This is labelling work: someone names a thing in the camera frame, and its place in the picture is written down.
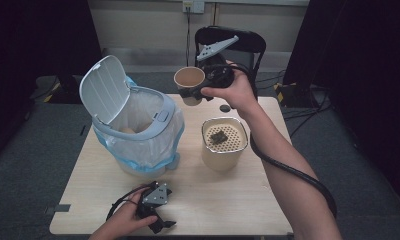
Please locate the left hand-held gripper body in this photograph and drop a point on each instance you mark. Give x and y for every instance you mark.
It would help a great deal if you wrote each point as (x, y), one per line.
(154, 196)

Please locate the black curtain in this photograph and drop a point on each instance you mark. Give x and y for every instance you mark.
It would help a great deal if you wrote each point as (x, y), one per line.
(364, 66)
(38, 43)

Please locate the person's left hand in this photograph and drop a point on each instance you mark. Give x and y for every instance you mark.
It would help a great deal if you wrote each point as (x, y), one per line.
(128, 218)

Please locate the white grey lidded trash can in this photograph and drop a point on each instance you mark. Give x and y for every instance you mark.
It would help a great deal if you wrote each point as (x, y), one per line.
(103, 88)

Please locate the beige strainer container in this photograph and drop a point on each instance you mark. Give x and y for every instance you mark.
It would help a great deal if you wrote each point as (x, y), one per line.
(221, 156)

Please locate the white wall outlet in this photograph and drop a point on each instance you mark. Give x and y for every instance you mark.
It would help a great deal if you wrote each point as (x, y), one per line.
(193, 6)

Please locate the person's right hand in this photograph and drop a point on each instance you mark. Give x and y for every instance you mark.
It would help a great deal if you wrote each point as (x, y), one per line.
(239, 93)

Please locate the grey tape strip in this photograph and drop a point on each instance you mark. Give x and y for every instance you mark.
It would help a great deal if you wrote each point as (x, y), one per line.
(59, 208)

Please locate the black folding chair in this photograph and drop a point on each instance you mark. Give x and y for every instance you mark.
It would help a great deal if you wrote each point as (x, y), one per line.
(251, 43)

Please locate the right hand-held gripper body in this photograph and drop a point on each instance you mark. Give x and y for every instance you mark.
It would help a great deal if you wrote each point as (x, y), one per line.
(218, 75)

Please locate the brown paper cup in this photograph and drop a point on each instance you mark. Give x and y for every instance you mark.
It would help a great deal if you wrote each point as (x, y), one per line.
(189, 77)

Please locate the black yellow-striped stand base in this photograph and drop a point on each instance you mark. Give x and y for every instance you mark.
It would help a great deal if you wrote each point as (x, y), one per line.
(293, 95)
(68, 91)

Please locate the dark wet tea leaves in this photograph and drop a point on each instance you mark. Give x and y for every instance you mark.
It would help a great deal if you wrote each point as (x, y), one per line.
(219, 137)

